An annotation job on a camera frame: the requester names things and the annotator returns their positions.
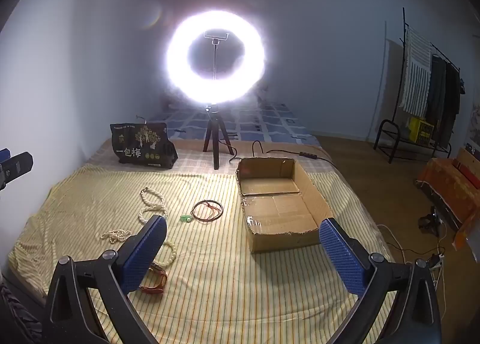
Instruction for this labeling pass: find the cardboard box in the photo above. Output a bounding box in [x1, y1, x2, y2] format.
[235, 156, 334, 253]

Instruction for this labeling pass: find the white cable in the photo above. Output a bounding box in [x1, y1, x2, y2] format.
[377, 224, 432, 258]

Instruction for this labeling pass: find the red string green pendant necklace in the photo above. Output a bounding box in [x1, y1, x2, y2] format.
[179, 201, 222, 223]

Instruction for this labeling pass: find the dark object on floor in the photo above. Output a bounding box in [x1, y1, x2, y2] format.
[418, 206, 447, 234]

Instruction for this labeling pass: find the black hanging garment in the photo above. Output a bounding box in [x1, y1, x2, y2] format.
[442, 61, 466, 147]

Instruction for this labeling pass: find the wooden board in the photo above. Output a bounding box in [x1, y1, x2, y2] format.
[453, 147, 480, 189]

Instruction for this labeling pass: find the wall poster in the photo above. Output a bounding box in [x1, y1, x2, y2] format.
[465, 104, 480, 149]

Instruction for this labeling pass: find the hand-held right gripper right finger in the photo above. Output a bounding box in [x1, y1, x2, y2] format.
[319, 217, 442, 344]

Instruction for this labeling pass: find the red strap wristwatch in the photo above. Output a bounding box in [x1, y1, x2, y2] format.
[139, 263, 168, 294]

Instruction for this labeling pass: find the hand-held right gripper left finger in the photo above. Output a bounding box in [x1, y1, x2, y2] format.
[44, 214, 168, 344]

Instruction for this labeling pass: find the long pearl necklace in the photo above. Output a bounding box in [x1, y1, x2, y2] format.
[138, 187, 168, 225]

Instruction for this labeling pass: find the dark patterned cloth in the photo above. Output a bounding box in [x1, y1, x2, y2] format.
[0, 284, 42, 344]

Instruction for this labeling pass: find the black snack bag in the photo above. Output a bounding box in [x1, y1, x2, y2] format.
[110, 122, 178, 169]

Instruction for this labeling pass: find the black metal clothes rack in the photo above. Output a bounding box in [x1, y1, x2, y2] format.
[373, 7, 462, 164]

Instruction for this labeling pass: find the striped towel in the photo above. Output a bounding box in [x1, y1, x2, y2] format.
[397, 27, 433, 116]

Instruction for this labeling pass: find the white ring light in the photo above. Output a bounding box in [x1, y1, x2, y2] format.
[166, 10, 266, 106]

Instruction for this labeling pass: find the blue checked blanket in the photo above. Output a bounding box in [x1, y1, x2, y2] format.
[148, 102, 319, 144]

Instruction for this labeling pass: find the small pearl necklace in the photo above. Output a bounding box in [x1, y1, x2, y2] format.
[100, 229, 132, 244]

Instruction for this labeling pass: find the black cable with inline controller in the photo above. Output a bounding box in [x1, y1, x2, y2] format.
[229, 140, 334, 164]

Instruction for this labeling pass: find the grey hanging garment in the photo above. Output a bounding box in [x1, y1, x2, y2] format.
[425, 55, 447, 131]

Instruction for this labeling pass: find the white power strip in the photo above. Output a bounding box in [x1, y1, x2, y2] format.
[427, 252, 447, 281]

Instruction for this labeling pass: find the red flat box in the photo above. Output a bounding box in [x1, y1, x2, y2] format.
[455, 160, 480, 181]

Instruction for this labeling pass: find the black tripod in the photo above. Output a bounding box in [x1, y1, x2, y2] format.
[202, 104, 235, 170]

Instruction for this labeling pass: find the black cord necklace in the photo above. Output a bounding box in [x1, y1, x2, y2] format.
[191, 199, 224, 222]

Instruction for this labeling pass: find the yellow box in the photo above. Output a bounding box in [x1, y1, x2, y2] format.
[408, 117, 435, 143]

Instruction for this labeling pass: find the phone holder on stem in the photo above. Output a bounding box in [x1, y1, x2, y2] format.
[203, 30, 230, 80]

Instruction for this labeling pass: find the pearl bracelet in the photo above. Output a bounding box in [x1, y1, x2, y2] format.
[152, 239, 177, 269]

